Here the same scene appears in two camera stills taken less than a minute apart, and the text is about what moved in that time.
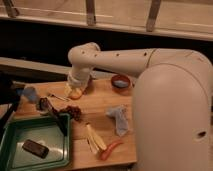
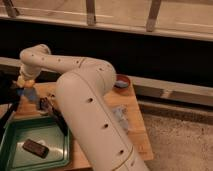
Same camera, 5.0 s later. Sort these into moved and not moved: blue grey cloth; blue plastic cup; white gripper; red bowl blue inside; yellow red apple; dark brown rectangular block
Moved: white gripper; yellow red apple
Not moved: red bowl blue inside; blue plastic cup; dark brown rectangular block; blue grey cloth
